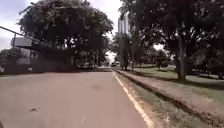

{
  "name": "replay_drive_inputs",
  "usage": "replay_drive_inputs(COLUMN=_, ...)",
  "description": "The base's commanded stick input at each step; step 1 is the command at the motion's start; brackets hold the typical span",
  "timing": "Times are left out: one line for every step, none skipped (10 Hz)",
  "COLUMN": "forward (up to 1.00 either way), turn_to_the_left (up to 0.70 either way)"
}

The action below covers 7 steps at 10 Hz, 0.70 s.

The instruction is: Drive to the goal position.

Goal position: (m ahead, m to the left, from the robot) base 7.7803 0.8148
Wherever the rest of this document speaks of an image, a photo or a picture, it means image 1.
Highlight slim tall building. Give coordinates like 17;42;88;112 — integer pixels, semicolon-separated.
117;13;131;36

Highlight pale painted edge line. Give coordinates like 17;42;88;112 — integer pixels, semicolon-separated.
112;71;156;128

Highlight green grass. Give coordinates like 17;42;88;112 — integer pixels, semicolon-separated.
128;64;224;104

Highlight grey asphalt road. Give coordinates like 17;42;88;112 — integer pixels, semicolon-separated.
0;70;149;128

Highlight large broad tree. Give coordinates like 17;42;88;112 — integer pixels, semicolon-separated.
16;0;115;70

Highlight brown dirt verge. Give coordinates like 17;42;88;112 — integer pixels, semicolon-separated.
113;69;214;128

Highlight pale dirt strip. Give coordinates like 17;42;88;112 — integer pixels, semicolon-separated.
116;68;224;118

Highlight dark drainage ditch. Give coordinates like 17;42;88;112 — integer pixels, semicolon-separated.
113;68;224;128

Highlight row of trees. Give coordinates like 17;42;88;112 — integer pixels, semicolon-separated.
111;0;224;82

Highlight pale signboard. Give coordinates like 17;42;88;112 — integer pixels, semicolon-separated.
10;35;34;48

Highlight low dark wall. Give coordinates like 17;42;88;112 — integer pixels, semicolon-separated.
0;61;81;74

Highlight overhead wires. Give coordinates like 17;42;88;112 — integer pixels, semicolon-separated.
0;25;52;47

